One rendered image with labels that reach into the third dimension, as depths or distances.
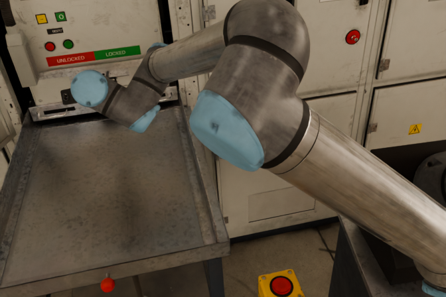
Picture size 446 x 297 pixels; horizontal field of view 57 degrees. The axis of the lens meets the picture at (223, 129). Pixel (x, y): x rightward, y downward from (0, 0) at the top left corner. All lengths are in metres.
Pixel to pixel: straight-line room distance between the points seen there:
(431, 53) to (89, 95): 1.37
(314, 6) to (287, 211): 1.02
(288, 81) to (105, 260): 0.72
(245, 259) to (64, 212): 1.10
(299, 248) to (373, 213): 1.50
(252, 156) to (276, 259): 1.62
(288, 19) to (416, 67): 1.36
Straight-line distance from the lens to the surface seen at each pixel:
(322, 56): 1.64
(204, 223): 1.11
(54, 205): 1.29
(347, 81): 1.74
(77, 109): 1.62
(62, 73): 1.53
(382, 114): 1.93
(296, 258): 2.12
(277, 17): 0.57
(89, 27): 1.49
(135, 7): 1.47
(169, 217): 1.15
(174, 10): 1.44
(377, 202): 0.67
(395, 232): 0.73
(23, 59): 1.44
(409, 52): 1.83
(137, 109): 1.06
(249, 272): 2.06
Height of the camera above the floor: 1.67
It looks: 35 degrees down
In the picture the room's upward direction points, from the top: 4 degrees counter-clockwise
